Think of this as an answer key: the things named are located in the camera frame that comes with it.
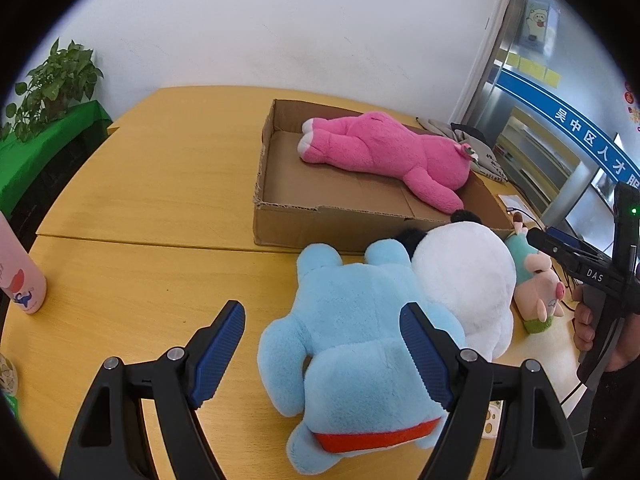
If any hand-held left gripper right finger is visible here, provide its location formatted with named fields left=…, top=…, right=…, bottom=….
left=399, top=302, right=586, bottom=480

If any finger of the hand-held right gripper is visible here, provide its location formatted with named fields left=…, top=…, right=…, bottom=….
left=546, top=226, right=602, bottom=259
left=527, top=228, right=572, bottom=268

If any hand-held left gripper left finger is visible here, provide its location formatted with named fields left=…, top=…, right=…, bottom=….
left=59, top=300, right=247, bottom=480

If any pink pig plush toy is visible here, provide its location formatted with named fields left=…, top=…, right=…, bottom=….
left=502, top=212, right=566, bottom=335

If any white panda plush toy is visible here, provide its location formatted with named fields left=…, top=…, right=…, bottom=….
left=395, top=210, right=517, bottom=361

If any light blue plush toy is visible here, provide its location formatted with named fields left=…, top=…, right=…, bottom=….
left=257, top=240, right=468, bottom=476

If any cardboard box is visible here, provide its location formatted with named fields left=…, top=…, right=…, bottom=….
left=252, top=98, right=516, bottom=255

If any person's right forearm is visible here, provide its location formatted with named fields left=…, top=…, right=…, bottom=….
left=592, top=367, right=640, bottom=461

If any person's right hand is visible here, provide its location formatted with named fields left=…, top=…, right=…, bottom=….
left=572, top=285, right=640, bottom=373

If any small white object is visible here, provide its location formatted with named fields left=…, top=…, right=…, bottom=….
left=482, top=400, right=503, bottom=441

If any grey jacket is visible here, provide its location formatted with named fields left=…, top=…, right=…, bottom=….
left=417, top=117, right=508, bottom=183

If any blue glass banner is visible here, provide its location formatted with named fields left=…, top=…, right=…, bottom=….
left=495, top=60, right=640, bottom=196

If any red window sticker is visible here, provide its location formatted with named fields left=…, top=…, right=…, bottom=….
left=622, top=80, right=640, bottom=133

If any pink plush bear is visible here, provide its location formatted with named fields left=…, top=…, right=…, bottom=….
left=297, top=112, right=478, bottom=213

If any pink bottle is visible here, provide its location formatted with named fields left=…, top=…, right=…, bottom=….
left=0, top=210, right=47, bottom=315

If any small patterned object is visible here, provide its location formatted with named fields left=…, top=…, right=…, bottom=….
left=0, top=352, right=18, bottom=396

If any cartoon poster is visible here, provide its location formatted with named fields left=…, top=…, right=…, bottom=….
left=520, top=0, right=560, bottom=48

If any small potted green plant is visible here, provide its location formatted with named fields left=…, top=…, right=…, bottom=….
left=0, top=82, right=38, bottom=143

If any large potted green plant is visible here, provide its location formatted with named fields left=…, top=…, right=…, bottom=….
left=22, top=37, right=105, bottom=121

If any grey plug cable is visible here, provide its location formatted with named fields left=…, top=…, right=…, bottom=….
left=505, top=204, right=543, bottom=226

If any metal door frame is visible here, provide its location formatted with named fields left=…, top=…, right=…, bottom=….
left=450, top=0, right=531, bottom=126

